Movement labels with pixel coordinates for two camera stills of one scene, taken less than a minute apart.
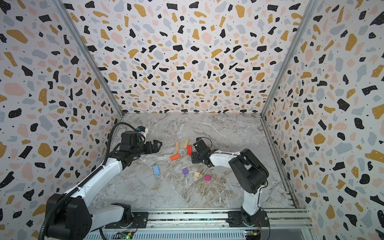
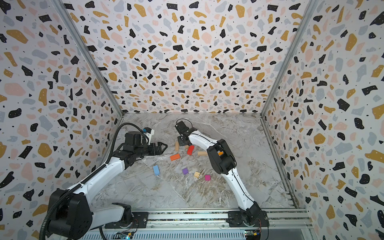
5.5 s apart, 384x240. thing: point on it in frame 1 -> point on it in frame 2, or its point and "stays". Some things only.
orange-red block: (175, 157) stays
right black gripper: (199, 150) -> (183, 137)
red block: (189, 150) stays
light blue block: (156, 170) stays
